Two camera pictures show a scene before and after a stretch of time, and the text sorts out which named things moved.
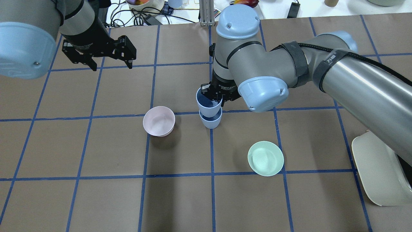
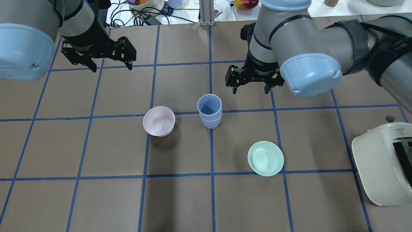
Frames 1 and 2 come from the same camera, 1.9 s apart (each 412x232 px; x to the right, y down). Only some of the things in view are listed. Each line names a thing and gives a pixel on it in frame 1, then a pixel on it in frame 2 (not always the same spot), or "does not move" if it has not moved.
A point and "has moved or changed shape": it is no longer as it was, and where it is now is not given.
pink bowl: [159, 121] does not move
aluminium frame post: [207, 13] does not move
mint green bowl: [266, 158] does not move
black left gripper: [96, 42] does not move
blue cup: [209, 108] has moved or changed shape
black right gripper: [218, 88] to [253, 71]
